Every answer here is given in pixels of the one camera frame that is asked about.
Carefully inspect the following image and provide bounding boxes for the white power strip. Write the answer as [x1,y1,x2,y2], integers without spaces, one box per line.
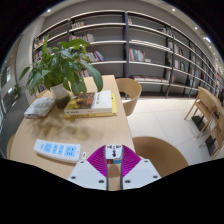
[33,138,83,164]

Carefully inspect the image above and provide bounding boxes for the green potted plant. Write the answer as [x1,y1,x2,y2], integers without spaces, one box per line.
[18,34,104,110]

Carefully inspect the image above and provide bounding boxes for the small background potted plant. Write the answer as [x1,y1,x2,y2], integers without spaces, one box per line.
[11,84,23,100]

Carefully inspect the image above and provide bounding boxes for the yellow book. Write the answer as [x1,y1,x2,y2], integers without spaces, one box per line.
[63,92,118,119]

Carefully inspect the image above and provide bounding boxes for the grey shelf unit with books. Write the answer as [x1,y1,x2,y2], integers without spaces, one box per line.
[31,9,224,99]

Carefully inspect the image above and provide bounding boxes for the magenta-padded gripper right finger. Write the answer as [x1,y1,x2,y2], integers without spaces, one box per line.
[120,144,162,191]

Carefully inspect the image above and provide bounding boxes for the grey-white magazine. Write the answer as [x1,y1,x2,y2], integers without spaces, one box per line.
[23,96,57,119]

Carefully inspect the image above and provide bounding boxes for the round-backed wooden chair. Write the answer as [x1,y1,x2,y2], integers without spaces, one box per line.
[115,77,143,117]
[132,135,190,178]

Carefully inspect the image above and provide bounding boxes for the small white charger block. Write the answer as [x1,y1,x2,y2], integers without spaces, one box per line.
[104,143,124,166]

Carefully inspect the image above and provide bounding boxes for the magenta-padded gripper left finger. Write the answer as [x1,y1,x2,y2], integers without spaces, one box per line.
[67,144,109,191]

